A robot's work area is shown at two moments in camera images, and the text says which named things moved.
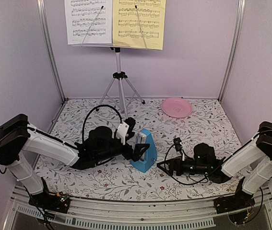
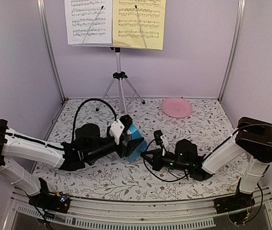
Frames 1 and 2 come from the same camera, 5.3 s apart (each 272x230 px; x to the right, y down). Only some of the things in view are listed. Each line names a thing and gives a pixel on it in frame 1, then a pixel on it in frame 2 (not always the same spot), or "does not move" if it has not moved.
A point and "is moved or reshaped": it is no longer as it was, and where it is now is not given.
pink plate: [176, 107] does not move
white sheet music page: [88, 21] does not move
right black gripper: [171, 163] -> [156, 162]
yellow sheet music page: [139, 24] does not move
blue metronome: [149, 157] is moved or reshaped
